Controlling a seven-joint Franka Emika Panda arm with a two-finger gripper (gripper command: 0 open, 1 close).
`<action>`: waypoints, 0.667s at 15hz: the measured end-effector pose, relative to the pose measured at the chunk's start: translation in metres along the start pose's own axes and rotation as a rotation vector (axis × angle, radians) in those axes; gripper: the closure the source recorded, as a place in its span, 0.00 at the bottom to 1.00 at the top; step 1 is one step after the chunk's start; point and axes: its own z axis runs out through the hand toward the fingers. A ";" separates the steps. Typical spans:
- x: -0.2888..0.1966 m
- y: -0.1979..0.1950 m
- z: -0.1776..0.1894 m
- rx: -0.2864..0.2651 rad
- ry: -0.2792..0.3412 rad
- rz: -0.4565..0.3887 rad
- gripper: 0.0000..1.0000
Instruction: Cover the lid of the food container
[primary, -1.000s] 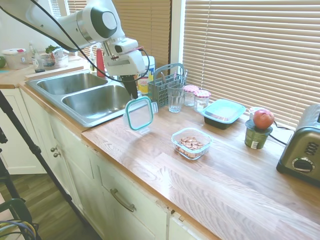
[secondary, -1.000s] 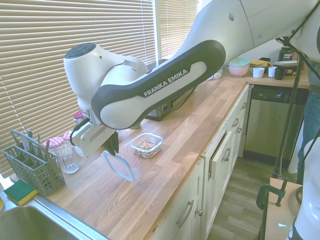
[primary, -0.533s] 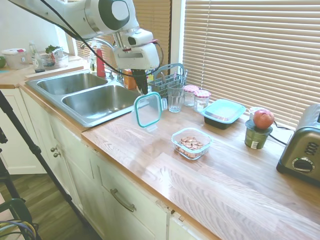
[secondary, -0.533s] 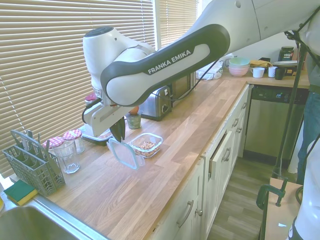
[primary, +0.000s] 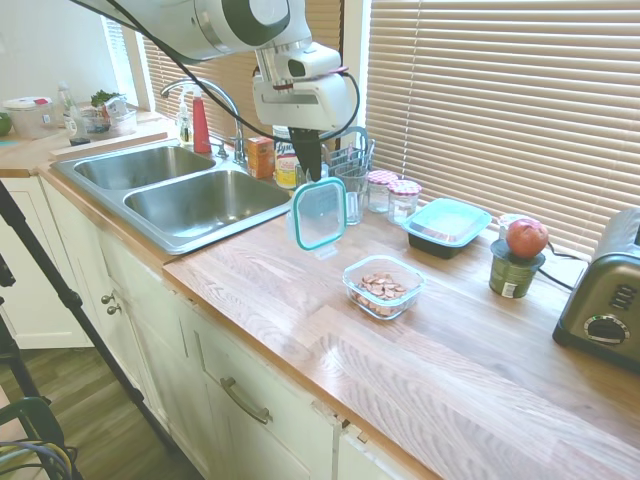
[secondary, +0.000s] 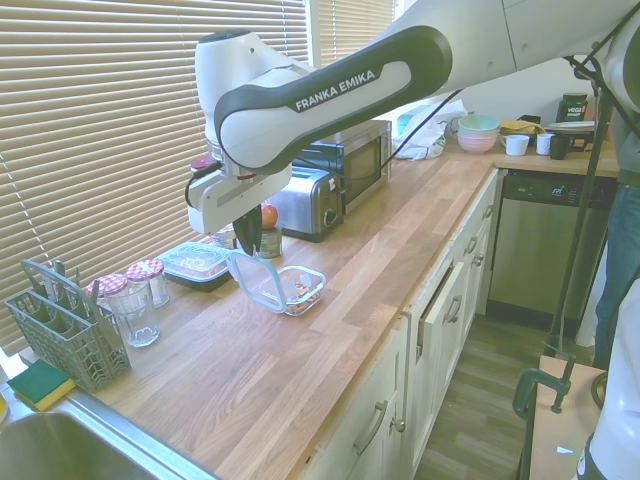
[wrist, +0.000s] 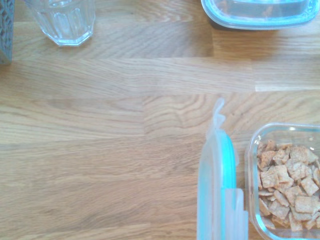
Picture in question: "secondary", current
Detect stainless steel dishwasher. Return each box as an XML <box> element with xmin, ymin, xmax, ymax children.
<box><xmin>487</xmin><ymin>169</ymin><xmax>619</xmax><ymax>321</ymax></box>

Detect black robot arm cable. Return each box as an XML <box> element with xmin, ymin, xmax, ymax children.
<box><xmin>344</xmin><ymin>4</ymin><xmax>640</xmax><ymax>181</ymax></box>

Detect dark green clamp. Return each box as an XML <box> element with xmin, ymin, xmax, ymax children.
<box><xmin>512</xmin><ymin>352</ymin><xmax>579</xmax><ymax>426</ymax></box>

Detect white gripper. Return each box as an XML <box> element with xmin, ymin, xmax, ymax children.
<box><xmin>186</xmin><ymin>167</ymin><xmax>294</xmax><ymax>256</ymax></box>

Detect pink bowl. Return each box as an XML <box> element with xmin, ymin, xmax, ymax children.
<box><xmin>457</xmin><ymin>131</ymin><xmax>500</xmax><ymax>154</ymax></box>

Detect black microwave oven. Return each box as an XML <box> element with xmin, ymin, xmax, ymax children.
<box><xmin>292</xmin><ymin>118</ymin><xmax>393</xmax><ymax>216</ymax></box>

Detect stainless steel sink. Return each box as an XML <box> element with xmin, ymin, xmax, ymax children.
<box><xmin>0</xmin><ymin>394</ymin><xmax>221</xmax><ymax>480</ymax></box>

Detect wooden robot stand board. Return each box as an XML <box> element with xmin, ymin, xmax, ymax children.
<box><xmin>519</xmin><ymin>352</ymin><xmax>609</xmax><ymax>480</ymax></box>

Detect mint green bowl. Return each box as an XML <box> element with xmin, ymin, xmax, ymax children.
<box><xmin>458</xmin><ymin>114</ymin><xmax>501</xmax><ymax>135</ymax></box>

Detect stainless steel toaster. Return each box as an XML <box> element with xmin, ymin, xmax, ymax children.
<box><xmin>264</xmin><ymin>164</ymin><xmax>346</xmax><ymax>244</ymax></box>

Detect green tin can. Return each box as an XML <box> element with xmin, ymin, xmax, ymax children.
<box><xmin>254</xmin><ymin>224</ymin><xmax>284</xmax><ymax>260</ymax></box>

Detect yellow cloth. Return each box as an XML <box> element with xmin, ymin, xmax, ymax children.
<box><xmin>499</xmin><ymin>119</ymin><xmax>539</xmax><ymax>136</ymax></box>

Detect wide beige window blinds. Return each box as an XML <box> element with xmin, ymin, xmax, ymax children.
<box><xmin>0</xmin><ymin>0</ymin><xmax>314</xmax><ymax>354</ymax></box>

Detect narrow beige window blinds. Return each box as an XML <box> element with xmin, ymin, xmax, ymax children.
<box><xmin>319</xmin><ymin>0</ymin><xmax>401</xmax><ymax>66</ymax></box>

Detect white plastic bag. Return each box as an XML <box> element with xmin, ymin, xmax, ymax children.
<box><xmin>392</xmin><ymin>99</ymin><xmax>469</xmax><ymax>161</ymax></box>

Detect jar with red checked lid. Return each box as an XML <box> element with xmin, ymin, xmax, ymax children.
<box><xmin>124</xmin><ymin>259</ymin><xmax>170</xmax><ymax>309</ymax></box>
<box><xmin>83</xmin><ymin>274</ymin><xmax>129</xmax><ymax>314</ymax></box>

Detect yogurt cup with foil lid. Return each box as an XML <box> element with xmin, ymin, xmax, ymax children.
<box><xmin>209</xmin><ymin>224</ymin><xmax>239</xmax><ymax>251</ymax></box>

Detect white kitchen cabinets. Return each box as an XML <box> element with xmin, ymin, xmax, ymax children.
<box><xmin>294</xmin><ymin>167</ymin><xmax>501</xmax><ymax>480</ymax></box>

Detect person in jeans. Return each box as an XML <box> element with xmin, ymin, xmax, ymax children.
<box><xmin>592</xmin><ymin>109</ymin><xmax>640</xmax><ymax>371</ymax></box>

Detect grey plastic cutlery basket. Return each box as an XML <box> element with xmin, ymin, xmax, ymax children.
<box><xmin>3</xmin><ymin>258</ymin><xmax>132</xmax><ymax>393</ymax></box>

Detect green and yellow sponge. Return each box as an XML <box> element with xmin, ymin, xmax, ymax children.
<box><xmin>5</xmin><ymin>358</ymin><xmax>77</xmax><ymax>413</ymax></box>

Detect black protein powder tub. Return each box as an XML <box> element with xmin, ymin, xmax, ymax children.
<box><xmin>555</xmin><ymin>92</ymin><xmax>590</xmax><ymax>124</ymax></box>

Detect glass food container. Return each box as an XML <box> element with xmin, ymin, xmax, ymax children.
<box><xmin>272</xmin><ymin>264</ymin><xmax>328</xmax><ymax>318</ymax></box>

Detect black mug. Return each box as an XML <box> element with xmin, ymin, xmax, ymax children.
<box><xmin>549</xmin><ymin>133</ymin><xmax>576</xmax><ymax>161</ymax></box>

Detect black takeout container clear lid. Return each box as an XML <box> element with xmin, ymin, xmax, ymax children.
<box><xmin>157</xmin><ymin>241</ymin><xmax>236</xmax><ymax>294</ymax></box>

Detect clear lid with teal rim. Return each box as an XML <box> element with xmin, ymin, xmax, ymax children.
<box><xmin>225</xmin><ymin>249</ymin><xmax>289</xmax><ymax>314</ymax></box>

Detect clear drinking glass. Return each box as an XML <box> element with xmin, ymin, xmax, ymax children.
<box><xmin>103</xmin><ymin>282</ymin><xmax>162</xmax><ymax>349</ymax></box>

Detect red capped wrist sensor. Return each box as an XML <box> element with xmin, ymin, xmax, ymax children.
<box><xmin>189</xmin><ymin>155</ymin><xmax>224</xmax><ymax>184</ymax></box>

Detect stack of white plates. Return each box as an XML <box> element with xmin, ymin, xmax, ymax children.
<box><xmin>547</xmin><ymin>121</ymin><xmax>596</xmax><ymax>135</ymax></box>

